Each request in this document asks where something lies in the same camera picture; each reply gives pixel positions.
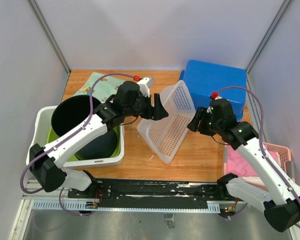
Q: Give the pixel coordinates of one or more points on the white slotted cable duct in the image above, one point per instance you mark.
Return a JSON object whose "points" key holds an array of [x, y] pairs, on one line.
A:
{"points": [[70, 205]]}

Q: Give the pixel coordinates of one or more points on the large blue plastic tub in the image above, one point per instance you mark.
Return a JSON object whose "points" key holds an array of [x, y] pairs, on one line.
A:
{"points": [[204, 78]]}

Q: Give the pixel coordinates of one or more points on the lime green plastic basin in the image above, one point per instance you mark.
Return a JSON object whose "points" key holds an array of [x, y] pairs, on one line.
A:
{"points": [[105, 146]]}

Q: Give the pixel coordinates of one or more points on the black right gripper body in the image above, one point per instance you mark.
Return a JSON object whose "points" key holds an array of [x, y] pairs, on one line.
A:
{"points": [[209, 126]]}

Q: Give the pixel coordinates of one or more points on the cartoon printed light cloth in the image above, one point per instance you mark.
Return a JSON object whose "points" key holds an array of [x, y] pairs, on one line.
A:
{"points": [[104, 88]]}

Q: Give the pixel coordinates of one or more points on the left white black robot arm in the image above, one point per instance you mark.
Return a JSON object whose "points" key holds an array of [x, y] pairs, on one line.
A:
{"points": [[46, 163]]}

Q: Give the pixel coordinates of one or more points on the white perforated plastic basket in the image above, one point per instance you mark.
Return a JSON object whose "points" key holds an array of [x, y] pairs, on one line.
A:
{"points": [[165, 136]]}

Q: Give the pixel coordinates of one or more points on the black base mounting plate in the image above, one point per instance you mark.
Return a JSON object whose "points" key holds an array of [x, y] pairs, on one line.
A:
{"points": [[115, 192]]}

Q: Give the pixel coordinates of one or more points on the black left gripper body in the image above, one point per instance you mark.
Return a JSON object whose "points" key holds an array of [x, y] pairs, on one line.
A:
{"points": [[143, 107]]}

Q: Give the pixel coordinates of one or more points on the dark grey round bucket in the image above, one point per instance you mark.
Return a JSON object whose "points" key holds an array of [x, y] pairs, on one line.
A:
{"points": [[70, 113]]}

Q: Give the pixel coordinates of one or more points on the pink perforated plastic basket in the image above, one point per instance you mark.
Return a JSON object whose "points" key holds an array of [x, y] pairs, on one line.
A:
{"points": [[282, 155]]}

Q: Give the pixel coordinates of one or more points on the white rectangular plastic tub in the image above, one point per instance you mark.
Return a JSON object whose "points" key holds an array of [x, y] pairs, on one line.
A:
{"points": [[43, 134]]}

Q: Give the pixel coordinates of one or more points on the pink cloth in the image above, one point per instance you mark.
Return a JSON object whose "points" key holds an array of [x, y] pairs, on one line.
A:
{"points": [[236, 164]]}

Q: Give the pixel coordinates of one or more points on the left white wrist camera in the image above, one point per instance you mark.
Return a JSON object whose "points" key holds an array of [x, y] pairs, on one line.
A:
{"points": [[142, 85]]}

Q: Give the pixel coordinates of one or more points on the grey aluminium frame rail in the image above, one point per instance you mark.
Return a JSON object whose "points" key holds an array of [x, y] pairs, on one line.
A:
{"points": [[34, 6]]}

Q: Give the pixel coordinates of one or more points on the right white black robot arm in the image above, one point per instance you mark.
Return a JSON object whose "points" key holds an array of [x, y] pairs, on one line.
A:
{"points": [[280, 202]]}

